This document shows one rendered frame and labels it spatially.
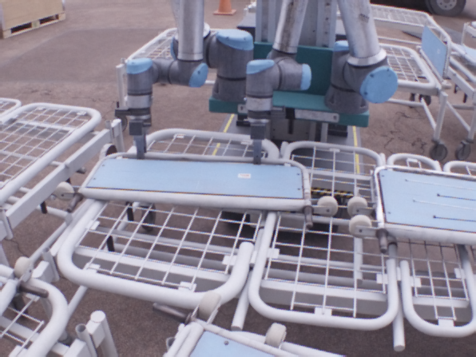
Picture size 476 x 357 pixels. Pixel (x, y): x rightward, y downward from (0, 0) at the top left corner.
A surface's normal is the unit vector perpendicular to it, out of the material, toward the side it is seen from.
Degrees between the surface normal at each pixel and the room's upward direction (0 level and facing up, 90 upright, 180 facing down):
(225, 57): 90
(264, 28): 90
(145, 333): 0
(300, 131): 90
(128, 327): 0
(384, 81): 95
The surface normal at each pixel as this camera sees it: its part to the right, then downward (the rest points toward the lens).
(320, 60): -0.19, 0.53
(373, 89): 0.25, 0.59
